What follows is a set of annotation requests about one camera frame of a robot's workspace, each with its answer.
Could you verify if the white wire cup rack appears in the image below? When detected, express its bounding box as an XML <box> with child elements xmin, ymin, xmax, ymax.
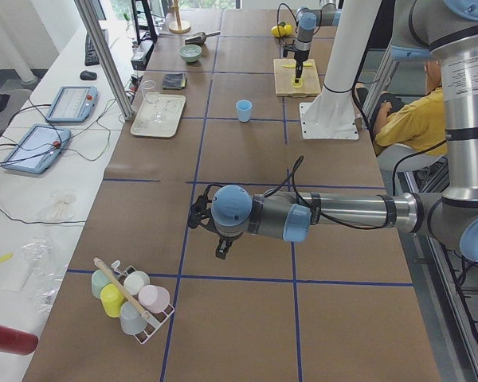
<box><xmin>111</xmin><ymin>260</ymin><xmax>174</xmax><ymax>344</ymax></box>

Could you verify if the grey folded cloth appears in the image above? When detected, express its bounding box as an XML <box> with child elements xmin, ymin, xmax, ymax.
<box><xmin>162</xmin><ymin>72</ymin><xmax>186</xmax><ymax>90</ymax></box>

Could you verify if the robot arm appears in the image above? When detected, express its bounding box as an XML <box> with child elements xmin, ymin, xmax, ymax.
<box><xmin>283</xmin><ymin>1</ymin><xmax>342</xmax><ymax>84</ymax></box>
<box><xmin>187</xmin><ymin>1</ymin><xmax>478</xmax><ymax>263</ymax></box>

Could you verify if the green cup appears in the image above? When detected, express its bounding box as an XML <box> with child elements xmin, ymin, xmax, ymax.
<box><xmin>91</xmin><ymin>270</ymin><xmax>111</xmax><ymax>298</ymax></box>

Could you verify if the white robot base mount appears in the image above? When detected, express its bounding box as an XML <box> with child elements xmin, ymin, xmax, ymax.
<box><xmin>300</xmin><ymin>0</ymin><xmax>382</xmax><ymax>140</ymax></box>

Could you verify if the pink cup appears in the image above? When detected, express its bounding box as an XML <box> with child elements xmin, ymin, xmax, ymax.
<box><xmin>138</xmin><ymin>285</ymin><xmax>170</xmax><ymax>314</ymax></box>

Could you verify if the yellow lemon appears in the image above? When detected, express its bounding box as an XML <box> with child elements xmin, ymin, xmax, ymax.
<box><xmin>284</xmin><ymin>24</ymin><xmax>293</xmax><ymax>36</ymax></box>
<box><xmin>271</xmin><ymin>25</ymin><xmax>286</xmax><ymax>38</ymax></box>

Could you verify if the clear wine glass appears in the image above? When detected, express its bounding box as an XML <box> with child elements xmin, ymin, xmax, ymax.
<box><xmin>140</xmin><ymin>80</ymin><xmax>163</xmax><ymax>123</ymax></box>

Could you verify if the cream bear tray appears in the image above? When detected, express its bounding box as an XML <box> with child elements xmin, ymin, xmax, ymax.
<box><xmin>130</xmin><ymin>92</ymin><xmax>186</xmax><ymax>138</ymax></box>

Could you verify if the steel ice scoop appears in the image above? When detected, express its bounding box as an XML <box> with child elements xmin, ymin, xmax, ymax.
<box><xmin>184</xmin><ymin>31</ymin><xmax>221</xmax><ymax>45</ymax></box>

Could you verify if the red bottle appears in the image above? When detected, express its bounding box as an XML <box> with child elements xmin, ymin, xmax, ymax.
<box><xmin>0</xmin><ymin>325</ymin><xmax>38</xmax><ymax>355</ymax></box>

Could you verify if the lemon slice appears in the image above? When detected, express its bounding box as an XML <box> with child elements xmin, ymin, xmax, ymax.
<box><xmin>291</xmin><ymin>77</ymin><xmax>303</xmax><ymax>88</ymax></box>

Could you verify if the black keyboard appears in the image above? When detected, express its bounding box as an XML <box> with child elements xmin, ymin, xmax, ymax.
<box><xmin>84</xmin><ymin>33</ymin><xmax>100</xmax><ymax>67</ymax></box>

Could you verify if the seated person yellow shirt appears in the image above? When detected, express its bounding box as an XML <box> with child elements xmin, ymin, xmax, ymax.
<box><xmin>370</xmin><ymin>60</ymin><xmax>447</xmax><ymax>156</ymax></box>

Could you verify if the teach pendant tablet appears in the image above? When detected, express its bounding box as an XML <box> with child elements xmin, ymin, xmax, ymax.
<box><xmin>45</xmin><ymin>86</ymin><xmax>98</xmax><ymax>124</ymax></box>
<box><xmin>2</xmin><ymin>124</ymin><xmax>72</xmax><ymax>174</ymax></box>

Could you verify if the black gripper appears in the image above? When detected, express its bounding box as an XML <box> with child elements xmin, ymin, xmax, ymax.
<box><xmin>187</xmin><ymin>183</ymin><xmax>242</xmax><ymax>259</ymax></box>
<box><xmin>282</xmin><ymin>39</ymin><xmax>311</xmax><ymax>79</ymax></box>

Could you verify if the yellow cup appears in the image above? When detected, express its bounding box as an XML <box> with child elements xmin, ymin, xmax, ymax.
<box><xmin>100</xmin><ymin>283</ymin><xmax>126</xmax><ymax>318</ymax></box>

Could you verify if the black computer mouse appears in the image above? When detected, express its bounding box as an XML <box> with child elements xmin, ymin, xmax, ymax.
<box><xmin>80</xmin><ymin>70</ymin><xmax>97</xmax><ymax>81</ymax></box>

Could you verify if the wooden rack handle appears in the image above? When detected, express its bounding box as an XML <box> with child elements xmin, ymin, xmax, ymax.
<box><xmin>93</xmin><ymin>257</ymin><xmax>149</xmax><ymax>321</ymax></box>

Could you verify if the white cup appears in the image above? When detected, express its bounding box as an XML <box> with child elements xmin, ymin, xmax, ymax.
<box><xmin>123</xmin><ymin>271</ymin><xmax>151</xmax><ymax>296</ymax></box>

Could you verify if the wooden stand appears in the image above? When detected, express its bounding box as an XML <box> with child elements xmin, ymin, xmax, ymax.
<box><xmin>168</xmin><ymin>0</ymin><xmax>191</xmax><ymax>34</ymax></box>

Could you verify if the aluminium frame post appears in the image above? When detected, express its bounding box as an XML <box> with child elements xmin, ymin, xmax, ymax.
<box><xmin>74</xmin><ymin>0</ymin><xmax>135</xmax><ymax>121</ymax></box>

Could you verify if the wooden cutting board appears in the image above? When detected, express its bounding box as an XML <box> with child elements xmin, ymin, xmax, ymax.
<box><xmin>273</xmin><ymin>58</ymin><xmax>322</xmax><ymax>97</ymax></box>

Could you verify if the green bowl of ice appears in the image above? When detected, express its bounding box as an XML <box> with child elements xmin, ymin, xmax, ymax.
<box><xmin>178</xmin><ymin>44</ymin><xmax>202</xmax><ymax>64</ymax></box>

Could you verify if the blue paper cup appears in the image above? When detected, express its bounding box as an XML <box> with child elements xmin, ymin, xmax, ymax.
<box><xmin>236</xmin><ymin>99</ymin><xmax>253</xmax><ymax>123</ymax></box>

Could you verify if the grey cup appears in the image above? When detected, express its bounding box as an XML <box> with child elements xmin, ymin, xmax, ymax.
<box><xmin>119</xmin><ymin>302</ymin><xmax>147</xmax><ymax>335</ymax></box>

